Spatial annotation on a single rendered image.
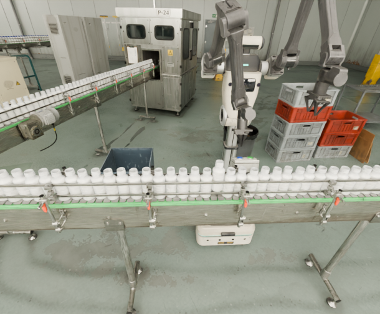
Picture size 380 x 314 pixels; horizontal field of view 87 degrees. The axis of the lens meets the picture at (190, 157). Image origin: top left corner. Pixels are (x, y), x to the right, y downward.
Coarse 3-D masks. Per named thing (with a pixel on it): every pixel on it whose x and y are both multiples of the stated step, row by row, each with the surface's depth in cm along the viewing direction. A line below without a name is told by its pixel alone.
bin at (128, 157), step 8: (112, 152) 152; (120, 152) 154; (128, 152) 154; (136, 152) 155; (144, 152) 155; (152, 152) 148; (112, 160) 152; (120, 160) 158; (128, 160) 158; (136, 160) 159; (144, 160) 159; (152, 160) 150; (104, 168) 135; (112, 168) 152; (128, 168) 163; (136, 168) 163
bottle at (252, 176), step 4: (252, 168) 99; (256, 168) 99; (252, 172) 97; (256, 172) 97; (248, 176) 99; (252, 176) 98; (256, 176) 98; (248, 180) 100; (252, 180) 98; (256, 180) 98; (248, 184) 100; (252, 184) 99; (256, 184) 100; (248, 188) 101; (252, 188) 101; (252, 196) 104
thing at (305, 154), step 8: (272, 144) 318; (272, 152) 322; (280, 152) 303; (288, 152) 306; (296, 152) 341; (304, 152) 311; (312, 152) 313; (280, 160) 312; (288, 160) 315; (296, 160) 317; (304, 160) 320
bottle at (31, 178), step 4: (24, 172) 90; (28, 172) 92; (32, 172) 91; (28, 176) 90; (32, 176) 91; (36, 176) 93; (28, 180) 91; (32, 180) 91; (36, 180) 92; (28, 188) 93; (32, 188) 92; (36, 188) 93; (40, 188) 95; (32, 192) 94; (36, 192) 94; (40, 192) 95; (36, 200) 96
